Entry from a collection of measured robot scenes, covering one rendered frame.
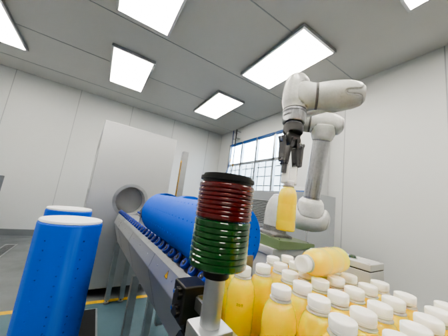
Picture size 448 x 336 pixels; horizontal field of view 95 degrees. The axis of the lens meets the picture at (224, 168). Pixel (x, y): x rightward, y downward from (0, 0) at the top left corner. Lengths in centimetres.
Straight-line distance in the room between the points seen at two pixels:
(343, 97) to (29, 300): 153
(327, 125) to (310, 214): 55
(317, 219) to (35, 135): 568
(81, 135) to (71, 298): 487
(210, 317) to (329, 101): 78
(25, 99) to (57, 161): 142
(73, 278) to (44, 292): 11
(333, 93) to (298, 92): 12
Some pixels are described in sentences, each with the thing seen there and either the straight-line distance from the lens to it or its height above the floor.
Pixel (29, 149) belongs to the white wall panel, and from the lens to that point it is 599.
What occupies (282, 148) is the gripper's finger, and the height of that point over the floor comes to 145.
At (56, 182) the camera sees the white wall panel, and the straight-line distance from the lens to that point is 586.
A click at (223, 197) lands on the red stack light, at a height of 123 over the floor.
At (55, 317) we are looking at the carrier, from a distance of 137.
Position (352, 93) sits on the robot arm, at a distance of 89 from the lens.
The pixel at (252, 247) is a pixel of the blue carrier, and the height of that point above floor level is 107.
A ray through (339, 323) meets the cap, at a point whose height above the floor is 108.
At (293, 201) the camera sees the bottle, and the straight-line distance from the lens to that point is 77.
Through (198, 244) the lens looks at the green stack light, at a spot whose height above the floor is 118.
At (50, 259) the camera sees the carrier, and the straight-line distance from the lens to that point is 129.
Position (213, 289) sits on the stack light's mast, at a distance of 25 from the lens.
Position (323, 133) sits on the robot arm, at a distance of 139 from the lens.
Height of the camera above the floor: 123
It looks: 9 degrees up
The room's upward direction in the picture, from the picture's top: 7 degrees clockwise
